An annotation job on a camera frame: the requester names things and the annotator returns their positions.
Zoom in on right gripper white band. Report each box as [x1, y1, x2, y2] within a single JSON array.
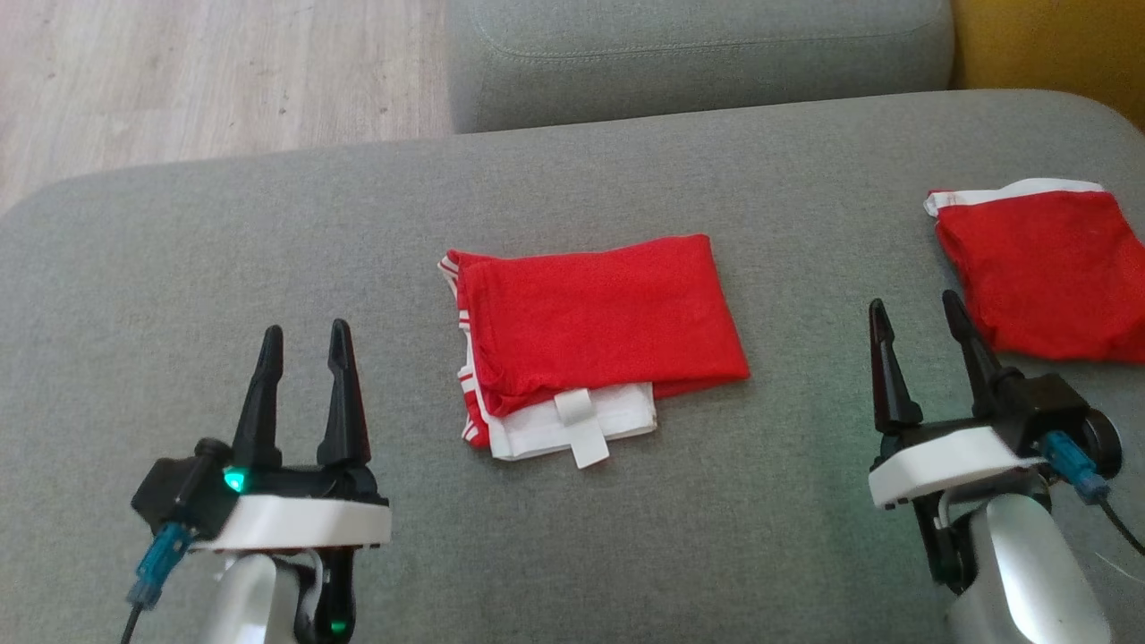
[[867, 288, 1048, 597]]

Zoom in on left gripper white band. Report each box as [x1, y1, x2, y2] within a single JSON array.
[[191, 318, 394, 644]]

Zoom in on red shorts white waistband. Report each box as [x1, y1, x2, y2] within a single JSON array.
[[922, 177, 1145, 364]]

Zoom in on red basketball jersey white sleeves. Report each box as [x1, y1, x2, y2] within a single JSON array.
[[436, 233, 751, 471]]

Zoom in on large grey sofa chaise seat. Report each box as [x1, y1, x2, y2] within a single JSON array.
[[0, 88, 1145, 644]]

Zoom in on yellow sofa backrest cushion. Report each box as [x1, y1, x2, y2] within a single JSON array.
[[949, 0, 1145, 132]]

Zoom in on grey sofa back cushion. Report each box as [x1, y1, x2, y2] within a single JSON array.
[[445, 0, 957, 136]]

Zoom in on right camera cable blue connector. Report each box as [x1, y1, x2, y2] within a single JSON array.
[[1041, 428, 1145, 557]]

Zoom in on camera cable blue connector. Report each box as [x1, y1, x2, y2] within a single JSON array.
[[1041, 428, 1145, 557], [119, 521, 195, 644]]

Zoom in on left camera cable blue connector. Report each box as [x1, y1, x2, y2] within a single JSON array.
[[119, 521, 195, 644]]

